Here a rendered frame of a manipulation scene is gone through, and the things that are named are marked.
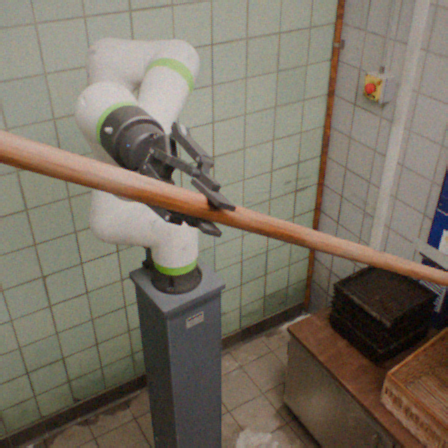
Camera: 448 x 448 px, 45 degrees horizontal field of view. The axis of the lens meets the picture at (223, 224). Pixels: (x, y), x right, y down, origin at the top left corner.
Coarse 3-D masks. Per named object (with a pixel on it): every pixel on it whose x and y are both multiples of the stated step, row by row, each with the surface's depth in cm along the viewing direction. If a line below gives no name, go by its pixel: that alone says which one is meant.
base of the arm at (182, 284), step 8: (144, 248) 162; (144, 264) 156; (152, 264) 155; (152, 272) 152; (160, 272) 147; (192, 272) 149; (200, 272) 153; (152, 280) 151; (160, 280) 148; (168, 280) 148; (176, 280) 147; (184, 280) 148; (192, 280) 149; (200, 280) 152; (160, 288) 149; (168, 288) 149; (176, 288) 148; (184, 288) 148; (192, 288) 149
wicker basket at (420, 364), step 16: (416, 352) 188; (432, 352) 195; (400, 368) 187; (416, 368) 195; (432, 368) 203; (384, 384) 188; (400, 384) 181; (432, 384) 198; (384, 400) 191; (400, 400) 183; (416, 400) 175; (432, 400) 193; (400, 416) 185; (432, 416) 171; (416, 432) 180; (432, 432) 182
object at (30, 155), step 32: (0, 160) 50; (32, 160) 51; (64, 160) 54; (96, 160) 57; (128, 192) 59; (160, 192) 62; (192, 192) 66; (224, 224) 70; (256, 224) 73; (288, 224) 78; (352, 256) 89; (384, 256) 96
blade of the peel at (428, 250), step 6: (414, 240) 155; (420, 240) 154; (414, 246) 155; (420, 246) 154; (426, 246) 152; (426, 252) 152; (432, 252) 151; (438, 252) 149; (432, 258) 150; (438, 258) 149; (444, 258) 148; (444, 264) 148
